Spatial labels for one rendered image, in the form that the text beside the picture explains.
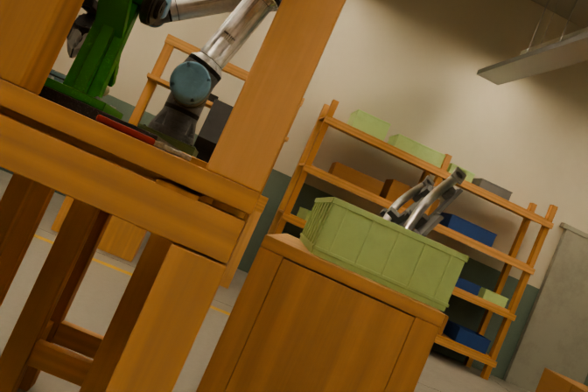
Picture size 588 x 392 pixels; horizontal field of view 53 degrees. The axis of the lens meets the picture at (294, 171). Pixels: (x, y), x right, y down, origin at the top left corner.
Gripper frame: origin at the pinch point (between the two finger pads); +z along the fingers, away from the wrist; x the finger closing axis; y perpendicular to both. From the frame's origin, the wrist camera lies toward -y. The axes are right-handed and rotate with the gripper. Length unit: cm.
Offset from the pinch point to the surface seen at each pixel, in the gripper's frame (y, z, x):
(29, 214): 45, 28, 11
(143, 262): 43, 34, -27
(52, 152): -44, 55, -32
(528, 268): 486, -248, -336
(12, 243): 49, 37, 13
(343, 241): 28, 20, -82
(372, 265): 31, 24, -91
